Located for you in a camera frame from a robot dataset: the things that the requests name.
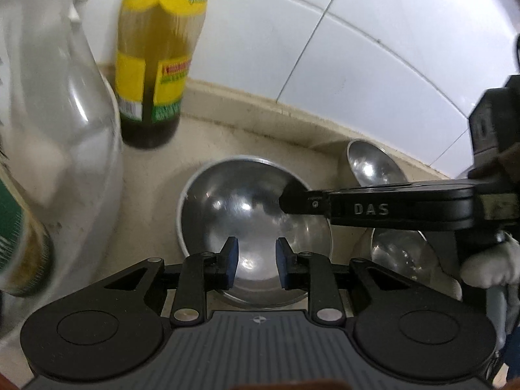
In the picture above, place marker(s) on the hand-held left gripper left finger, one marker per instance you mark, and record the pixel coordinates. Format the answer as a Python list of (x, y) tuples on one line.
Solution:
[(232, 262)]

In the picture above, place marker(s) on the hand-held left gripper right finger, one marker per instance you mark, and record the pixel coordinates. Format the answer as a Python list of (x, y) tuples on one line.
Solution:
[(282, 262)]

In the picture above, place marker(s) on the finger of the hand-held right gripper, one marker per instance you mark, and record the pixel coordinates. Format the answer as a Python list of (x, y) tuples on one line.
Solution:
[(304, 201)]

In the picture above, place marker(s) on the wide shallow steel bowl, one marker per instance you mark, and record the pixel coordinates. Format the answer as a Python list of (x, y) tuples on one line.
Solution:
[(227, 203)]

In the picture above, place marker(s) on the small steel bowl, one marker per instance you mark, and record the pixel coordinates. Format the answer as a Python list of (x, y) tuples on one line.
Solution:
[(369, 166)]

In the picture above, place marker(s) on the white plate with small flowers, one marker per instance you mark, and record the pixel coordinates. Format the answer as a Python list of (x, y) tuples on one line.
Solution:
[(360, 248)]

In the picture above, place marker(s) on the person's right hand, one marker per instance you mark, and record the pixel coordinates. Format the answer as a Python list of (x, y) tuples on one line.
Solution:
[(491, 264)]

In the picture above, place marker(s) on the white two-tier rotating rack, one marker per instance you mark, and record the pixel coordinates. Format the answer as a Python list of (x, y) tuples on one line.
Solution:
[(109, 195)]

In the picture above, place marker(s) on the green yellow label sauce bottle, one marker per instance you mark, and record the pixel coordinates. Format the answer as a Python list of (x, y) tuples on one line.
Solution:
[(138, 73)]

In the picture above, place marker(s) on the purple label sauce bottle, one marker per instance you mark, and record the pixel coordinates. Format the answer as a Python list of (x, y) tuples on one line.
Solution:
[(20, 243)]

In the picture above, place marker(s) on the clear plastic bag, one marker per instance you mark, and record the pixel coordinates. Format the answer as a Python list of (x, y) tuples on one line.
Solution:
[(61, 101)]

